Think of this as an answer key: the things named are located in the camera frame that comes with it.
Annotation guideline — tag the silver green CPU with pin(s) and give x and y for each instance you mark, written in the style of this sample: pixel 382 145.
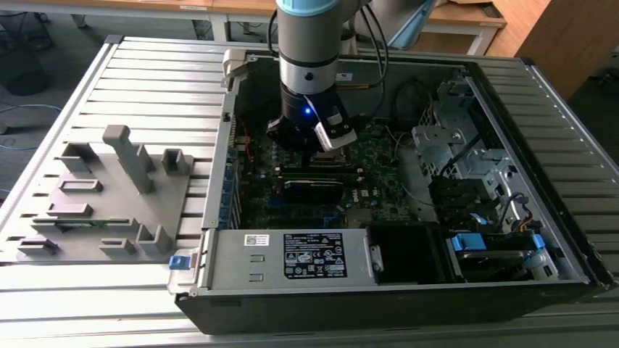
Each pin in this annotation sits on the silver green CPU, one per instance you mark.
pixel 329 156

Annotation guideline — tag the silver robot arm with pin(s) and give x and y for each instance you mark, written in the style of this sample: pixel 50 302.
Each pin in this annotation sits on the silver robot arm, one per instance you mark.
pixel 307 54

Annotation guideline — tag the CPU socket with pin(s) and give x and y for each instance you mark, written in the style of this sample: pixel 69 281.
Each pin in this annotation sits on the CPU socket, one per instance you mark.
pixel 346 164

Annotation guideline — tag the black graphics card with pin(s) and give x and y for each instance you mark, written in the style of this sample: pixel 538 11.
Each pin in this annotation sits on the black graphics card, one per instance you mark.
pixel 311 194

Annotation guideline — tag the grey plastic case latch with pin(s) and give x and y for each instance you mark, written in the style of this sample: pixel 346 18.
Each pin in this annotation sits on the grey plastic case latch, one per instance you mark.
pixel 234 59

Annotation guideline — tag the green motherboard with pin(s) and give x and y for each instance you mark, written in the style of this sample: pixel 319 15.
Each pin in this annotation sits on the green motherboard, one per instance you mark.
pixel 382 177

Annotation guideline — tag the bronze chipset heat sink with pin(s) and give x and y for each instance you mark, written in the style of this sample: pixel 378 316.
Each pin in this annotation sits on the bronze chipset heat sink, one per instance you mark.
pixel 359 215

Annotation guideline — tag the silver metal drive cage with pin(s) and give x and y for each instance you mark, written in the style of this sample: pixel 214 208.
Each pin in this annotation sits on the silver metal drive cage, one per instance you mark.
pixel 435 139

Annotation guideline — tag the grey power supply unit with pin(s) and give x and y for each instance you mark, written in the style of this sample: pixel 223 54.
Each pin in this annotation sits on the grey power supply unit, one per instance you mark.
pixel 233 261

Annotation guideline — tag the blue case latch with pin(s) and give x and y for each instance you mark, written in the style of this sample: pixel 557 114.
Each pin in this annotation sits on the blue case latch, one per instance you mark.
pixel 178 262

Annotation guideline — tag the grey parts rack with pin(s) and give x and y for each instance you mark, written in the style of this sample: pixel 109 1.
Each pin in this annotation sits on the grey parts rack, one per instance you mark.
pixel 117 217

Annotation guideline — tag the wooden desk white legs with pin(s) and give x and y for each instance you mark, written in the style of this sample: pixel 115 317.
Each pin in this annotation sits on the wooden desk white legs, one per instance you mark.
pixel 145 4
pixel 465 18

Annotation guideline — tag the blue disk carrier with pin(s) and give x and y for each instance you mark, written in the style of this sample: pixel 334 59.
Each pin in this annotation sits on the blue disk carrier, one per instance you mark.
pixel 466 241

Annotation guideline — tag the green RAM stick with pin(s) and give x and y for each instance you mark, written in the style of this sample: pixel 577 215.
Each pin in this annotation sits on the green RAM stick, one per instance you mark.
pixel 82 224

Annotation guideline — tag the black PC case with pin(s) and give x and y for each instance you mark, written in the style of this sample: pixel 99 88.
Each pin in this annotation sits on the black PC case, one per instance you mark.
pixel 338 315

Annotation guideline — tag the hard disk drive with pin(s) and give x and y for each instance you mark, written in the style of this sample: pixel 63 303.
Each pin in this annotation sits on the hard disk drive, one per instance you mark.
pixel 491 266

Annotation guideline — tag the black waste bin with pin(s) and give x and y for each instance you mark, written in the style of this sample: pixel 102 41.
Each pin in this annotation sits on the black waste bin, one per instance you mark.
pixel 27 79

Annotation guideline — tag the blue plastic tab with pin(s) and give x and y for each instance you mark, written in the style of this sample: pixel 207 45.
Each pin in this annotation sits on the blue plastic tab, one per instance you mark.
pixel 538 243

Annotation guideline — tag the wooden cabinet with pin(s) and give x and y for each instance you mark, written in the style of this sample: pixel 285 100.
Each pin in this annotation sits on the wooden cabinet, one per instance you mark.
pixel 570 36

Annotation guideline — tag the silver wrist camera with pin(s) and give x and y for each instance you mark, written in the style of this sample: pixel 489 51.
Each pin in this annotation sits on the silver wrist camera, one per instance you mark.
pixel 337 137

